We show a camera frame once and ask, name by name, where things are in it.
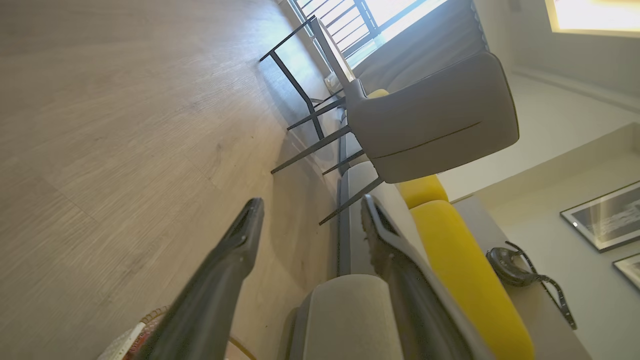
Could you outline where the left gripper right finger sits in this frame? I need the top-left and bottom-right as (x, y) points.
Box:
(360, 194), (496, 360)

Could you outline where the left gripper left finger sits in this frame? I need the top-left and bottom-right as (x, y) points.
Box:
(134, 197), (265, 360)

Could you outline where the white laundry basket brown rim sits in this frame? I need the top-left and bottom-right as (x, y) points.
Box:
(97, 306), (257, 360)

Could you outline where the large yellow sofa cushion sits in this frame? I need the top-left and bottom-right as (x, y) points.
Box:
(410, 199), (536, 360)

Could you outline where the grey fabric sofa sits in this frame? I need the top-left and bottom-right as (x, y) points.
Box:
(285, 107), (596, 360)

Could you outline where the small yellow sofa cushion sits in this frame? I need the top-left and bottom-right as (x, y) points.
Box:
(397, 173), (450, 210)

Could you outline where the large framed picture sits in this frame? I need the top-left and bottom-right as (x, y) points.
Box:
(559, 180), (640, 254)

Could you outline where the small framed picture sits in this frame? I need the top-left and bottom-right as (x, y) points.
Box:
(612, 252), (640, 294)

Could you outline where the grey curtain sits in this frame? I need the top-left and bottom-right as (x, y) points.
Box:
(352, 0), (489, 94)

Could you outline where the dark window railing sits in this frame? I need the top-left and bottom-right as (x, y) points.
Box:
(289, 0), (432, 59)

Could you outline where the bright ceiling light panel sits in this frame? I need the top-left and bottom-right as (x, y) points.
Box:
(544, 0), (640, 39)

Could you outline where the black strapped device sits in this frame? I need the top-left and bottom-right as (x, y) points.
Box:
(486, 240), (579, 331)

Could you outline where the black frame side table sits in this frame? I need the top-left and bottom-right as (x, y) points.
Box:
(258, 15), (356, 141)

